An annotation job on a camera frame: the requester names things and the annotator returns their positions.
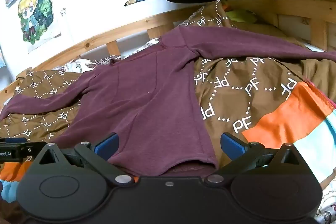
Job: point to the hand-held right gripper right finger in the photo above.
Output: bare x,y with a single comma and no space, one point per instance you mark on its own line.
232,147

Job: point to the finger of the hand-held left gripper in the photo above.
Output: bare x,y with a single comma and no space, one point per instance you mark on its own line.
13,140

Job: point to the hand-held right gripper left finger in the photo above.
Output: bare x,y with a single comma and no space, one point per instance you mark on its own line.
107,147

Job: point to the purple long-sleeve shirt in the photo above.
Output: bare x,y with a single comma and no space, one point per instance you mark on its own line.
147,98

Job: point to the brown printed blanket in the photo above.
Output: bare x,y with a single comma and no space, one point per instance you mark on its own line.
228,87

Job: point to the yellow-green cloth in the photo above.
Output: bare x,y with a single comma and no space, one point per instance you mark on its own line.
240,16

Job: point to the wooden bed frame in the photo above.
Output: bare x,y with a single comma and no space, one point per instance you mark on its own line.
131,27

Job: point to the blond figure wall poster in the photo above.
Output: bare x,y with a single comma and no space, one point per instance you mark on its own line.
36,16

